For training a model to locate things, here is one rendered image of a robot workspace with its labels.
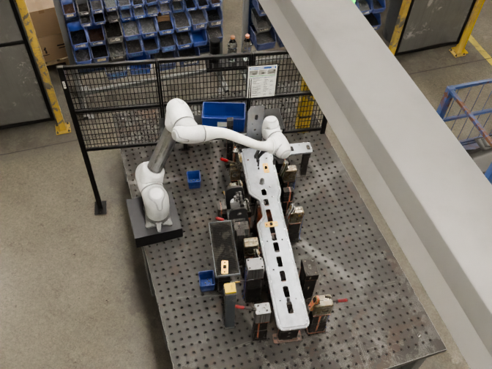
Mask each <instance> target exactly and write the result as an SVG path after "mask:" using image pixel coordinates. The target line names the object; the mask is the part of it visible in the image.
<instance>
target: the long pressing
mask: <svg viewBox="0 0 492 369"><path fill-rule="evenodd" d="M256 151H257V149H252V148H247V149H242V153H241V152H240V154H242V167H243V171H244V175H245V181H246V185H247V192H248V194H249V196H251V197H253V198H254V199H256V200H257V201H258V202H259V204H260V207H261V214H262V218H261V219H260V220H259V221H258V223H257V226H256V227H257V231H258V238H259V242H260V246H261V252H262V256H263V260H264V266H265V270H266V277H267V281H268V285H269V291H270V295H271V299H272V306H273V310H274V314H275V320H276V324H277V328H278V329H279V330H281V331H290V330H296V329H305V328H307V327H308V326H309V323H310V321H309V318H308V312H307V308H306V305H305V300H304V297H303V293H302V288H301V285H300V281H299V275H298V272H297V267H296V264H295V260H294V255H293V252H292V249H291V243H290V239H289V236H288V231H287V228H286V222H285V219H284V216H283V210H282V206H281V203H280V194H281V188H280V183H279V179H278V176H277V171H276V167H275V165H273V162H272V161H273V156H272V154H269V153H268V152H265V153H264V154H263V155H262V156H261V157H260V158H259V159H260V162H259V166H257V165H258V164H257V162H256V159H254V154H255V153H256ZM266 158H267V159H266ZM263 163H268V166H269V173H264V169H263V166H262V164H263ZM258 167H259V168H260V169H258ZM260 178H264V184H263V185H261V184H260V183H259V182H260ZM269 186H270V187H269ZM261 190H266V195H262V192H261ZM272 196H273V197H272ZM265 199H267V200H268V202H269V206H264V200H265ZM268 209H269V210H270V212H271V215H272V221H277V224H278V226H275V227H274V228H275V233H276V237H277V240H275V241H273V240H272V236H271V232H270V229H269V228H270V227H267V228H266V227H265V225H264V223H265V222H268V219H267V213H266V210H268ZM267 241H268V242H267ZM275 242H277V243H278V247H279V250H280V252H278V253H276V252H275V249H274V245H273V243H275ZM279 256H280V257H281V260H282V263H283V266H280V267H279V266H278V265H277V259H276V258H277V257H279ZM273 269H274V270H273ZM282 271H284V272H285V276H286V282H282V281H281V278H280V272H282ZM284 286H287V287H288V291H289V295H290V301H289V302H291V304H292V308H293V313H288V308H287V304H286V303H287V301H286V298H287V297H285V295H284V291H283V287H284ZM296 298H297V299H296Z"/></svg>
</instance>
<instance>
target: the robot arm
mask: <svg viewBox="0 0 492 369"><path fill-rule="evenodd" d="M216 138H224V139H228V140H230V141H234V142H236V143H238V144H242V145H244V146H248V147H250V148H252V149H257V151H256V153H255V154H254V159H256V162H257V164H258V166H259V162H260V159H259V158H260V157H261V156H262V155H263V154H264V153H265V152H268V153H269V154H273V161H272V162H273V165H274V164H275V161H276V160H277V158H280V159H286V158H287V157H288V156H289V155H290V153H291V147H290V145H289V143H288V141H287V139H286V137H285V136H284V135H283V134H282V132H281V130H280V126H279V122H278V120H277V118H276V117H275V116H268V117H266V118H265V119H264V122H263V124H262V141H257V140H254V139H252V138H249V137H247V136H245V135H242V134H240V133H237V132H235V131H233V130H229V129H226V128H222V127H210V126H205V125H197V123H196V122H195V120H194V118H193V114H192V112H191V110H190V108H189V106H188V105H187V103H186V102H184V101H183V100H180V99H178V98H175V99H172V100H170V101H169V102H168V104H167V106H166V115H165V128H164V131H163V133H162V135H161V136H160V140H159V141H158V143H157V145H156V147H155V150H154V152H153V154H152V156H151V158H150V161H148V162H143V163H141V164H140V165H138V167H137V168H136V171H135V179H136V182H137V185H138V189H139V190H140V192H141V195H142V199H143V204H144V206H143V209H144V211H145V218H146V224H145V228H152V227H157V231H158V232H161V226H172V225H173V223H172V221H171V213H170V206H171V205H170V204H169V197H168V194H167V192H166V190H165V189H164V187H163V177H164V173H165V171H164V168H163V167H164V165H165V163H166V161H167V159H168V157H169V155H170V153H171V151H172V149H173V147H174V145H175V143H176V142H179V143H182V144H197V143H200V142H205V141H209V140H212V139H216ZM260 151H261V152H260ZM259 152H260V153H259Z"/></svg>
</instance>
